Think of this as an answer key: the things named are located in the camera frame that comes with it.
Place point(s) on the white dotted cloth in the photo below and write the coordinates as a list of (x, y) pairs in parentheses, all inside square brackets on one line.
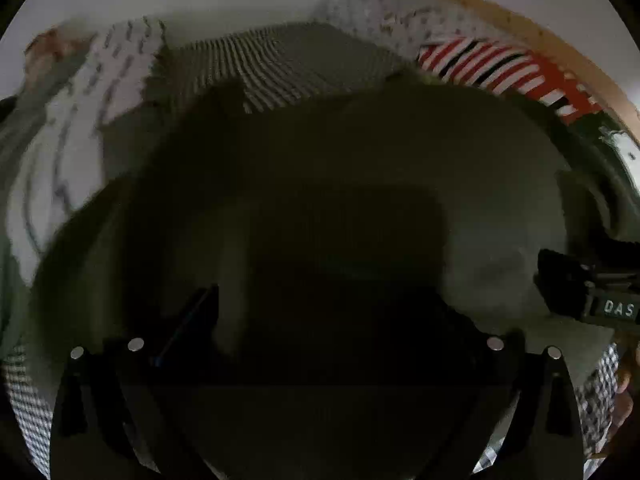
[(404, 26)]

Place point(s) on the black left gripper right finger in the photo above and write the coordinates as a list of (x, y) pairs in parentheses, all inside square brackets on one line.
[(506, 413)]

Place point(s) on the green white plaid cloth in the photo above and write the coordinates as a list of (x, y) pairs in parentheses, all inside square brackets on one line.
[(611, 156)]

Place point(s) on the black white gingham bedsheet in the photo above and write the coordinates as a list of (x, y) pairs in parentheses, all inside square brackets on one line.
[(595, 401)]

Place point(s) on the white grid pattern cloth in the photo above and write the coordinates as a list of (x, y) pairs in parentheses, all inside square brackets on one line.
[(90, 108)]

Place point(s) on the wooden bed frame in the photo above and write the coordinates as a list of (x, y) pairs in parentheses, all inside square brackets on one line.
[(587, 36)]

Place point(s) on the person's right hand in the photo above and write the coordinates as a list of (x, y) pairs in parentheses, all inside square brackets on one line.
[(627, 378)]

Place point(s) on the red white striped cloth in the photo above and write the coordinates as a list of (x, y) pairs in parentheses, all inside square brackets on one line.
[(498, 66)]

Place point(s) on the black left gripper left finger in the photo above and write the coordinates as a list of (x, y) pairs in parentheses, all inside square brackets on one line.
[(141, 406)]

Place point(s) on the olive green knit sweater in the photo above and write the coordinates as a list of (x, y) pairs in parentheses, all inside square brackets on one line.
[(336, 230)]

